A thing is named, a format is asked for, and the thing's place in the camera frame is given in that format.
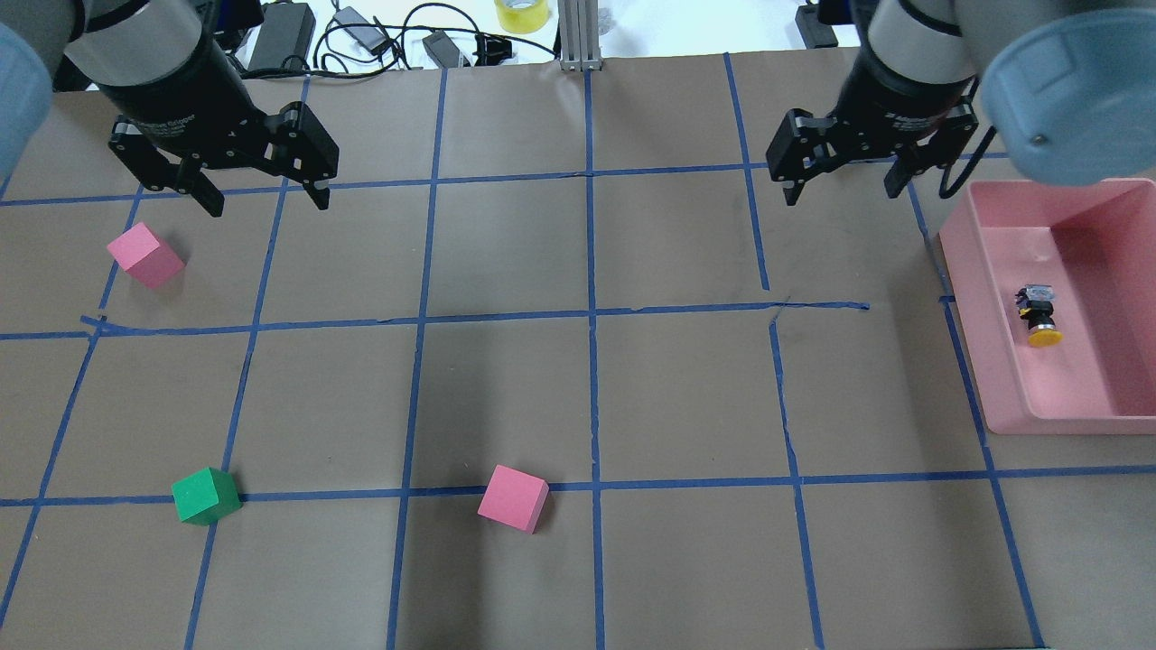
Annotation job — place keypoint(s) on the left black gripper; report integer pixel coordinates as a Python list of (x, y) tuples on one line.
[(181, 104)]

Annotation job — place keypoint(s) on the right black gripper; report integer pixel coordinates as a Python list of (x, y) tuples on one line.
[(903, 97)]

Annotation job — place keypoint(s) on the green cube near left arm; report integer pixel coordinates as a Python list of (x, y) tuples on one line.
[(205, 496)]

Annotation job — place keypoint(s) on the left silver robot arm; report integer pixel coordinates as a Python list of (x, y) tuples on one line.
[(113, 43)]

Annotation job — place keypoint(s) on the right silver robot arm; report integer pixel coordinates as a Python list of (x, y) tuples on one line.
[(1067, 86)]

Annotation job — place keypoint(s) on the black power adapter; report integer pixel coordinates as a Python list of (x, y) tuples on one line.
[(283, 37)]

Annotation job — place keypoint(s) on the pink plastic bin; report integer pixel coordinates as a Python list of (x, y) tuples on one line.
[(1094, 245)]

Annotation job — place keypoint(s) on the pink cube centre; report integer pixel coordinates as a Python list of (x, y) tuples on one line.
[(514, 498)]

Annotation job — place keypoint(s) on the aluminium frame post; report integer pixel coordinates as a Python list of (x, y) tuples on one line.
[(578, 29)]

